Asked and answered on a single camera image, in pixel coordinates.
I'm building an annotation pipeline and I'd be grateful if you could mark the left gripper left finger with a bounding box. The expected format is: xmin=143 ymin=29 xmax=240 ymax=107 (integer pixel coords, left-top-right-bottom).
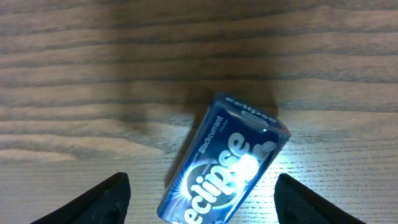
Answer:
xmin=32 ymin=172 xmax=131 ymax=224

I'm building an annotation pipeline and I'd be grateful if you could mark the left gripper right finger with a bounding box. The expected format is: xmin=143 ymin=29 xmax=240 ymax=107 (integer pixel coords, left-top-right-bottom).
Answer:
xmin=274 ymin=174 xmax=365 ymax=224

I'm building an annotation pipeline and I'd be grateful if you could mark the blue Eclipse mints box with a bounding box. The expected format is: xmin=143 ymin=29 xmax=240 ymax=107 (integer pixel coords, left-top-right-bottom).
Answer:
xmin=157 ymin=93 xmax=290 ymax=224

